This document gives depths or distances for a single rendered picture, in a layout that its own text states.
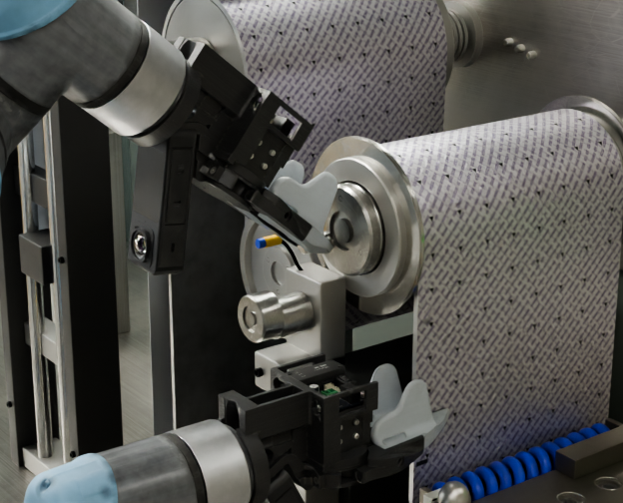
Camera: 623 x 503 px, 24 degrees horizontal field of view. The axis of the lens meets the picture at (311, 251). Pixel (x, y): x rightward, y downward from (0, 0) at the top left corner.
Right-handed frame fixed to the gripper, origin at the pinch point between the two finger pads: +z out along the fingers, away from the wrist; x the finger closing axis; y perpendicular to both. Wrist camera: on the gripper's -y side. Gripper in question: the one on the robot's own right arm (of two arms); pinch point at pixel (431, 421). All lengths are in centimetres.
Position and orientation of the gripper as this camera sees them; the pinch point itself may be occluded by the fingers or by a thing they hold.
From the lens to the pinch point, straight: 121.6
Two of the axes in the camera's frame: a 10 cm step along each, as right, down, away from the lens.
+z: 8.1, -1.9, 5.6
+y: 0.0, -9.5, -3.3
